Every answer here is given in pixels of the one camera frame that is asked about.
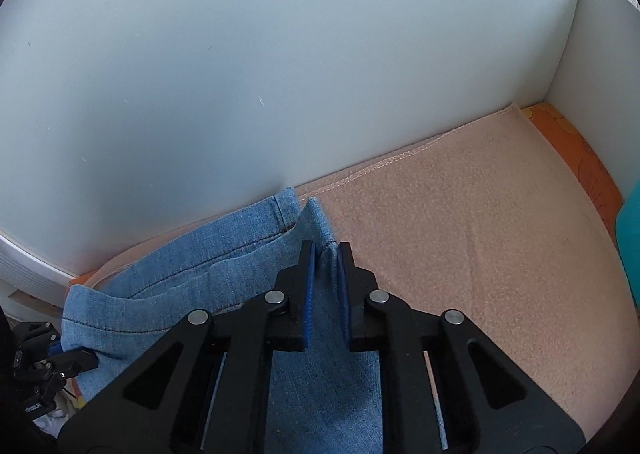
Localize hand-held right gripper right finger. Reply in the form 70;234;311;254
337;241;586;454

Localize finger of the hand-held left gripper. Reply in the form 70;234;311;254
47;343;99;381

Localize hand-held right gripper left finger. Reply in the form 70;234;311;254
57;240;315;454

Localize blue denim pants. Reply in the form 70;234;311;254
61;186;448;454

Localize white ribbed panel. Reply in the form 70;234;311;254
0;231;71;309

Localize pink fleece blanket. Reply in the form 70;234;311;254
92;102;633;440

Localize orange printed bed sheet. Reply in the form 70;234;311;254
64;102;626;415

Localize turquoise detergent bottle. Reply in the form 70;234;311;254
616;181;640;315

